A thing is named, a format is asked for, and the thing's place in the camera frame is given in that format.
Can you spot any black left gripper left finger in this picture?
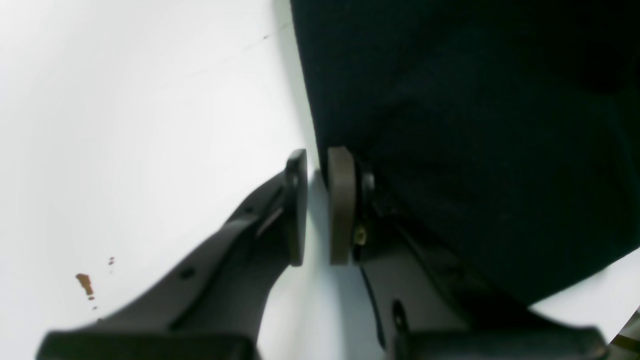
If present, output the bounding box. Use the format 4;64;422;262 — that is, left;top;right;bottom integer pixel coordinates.
38;150;307;360

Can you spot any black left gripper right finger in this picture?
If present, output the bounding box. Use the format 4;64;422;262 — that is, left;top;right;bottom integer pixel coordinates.
327;146;606;360

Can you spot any black graphic T-shirt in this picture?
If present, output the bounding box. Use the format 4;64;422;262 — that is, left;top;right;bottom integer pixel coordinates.
291;0;640;305

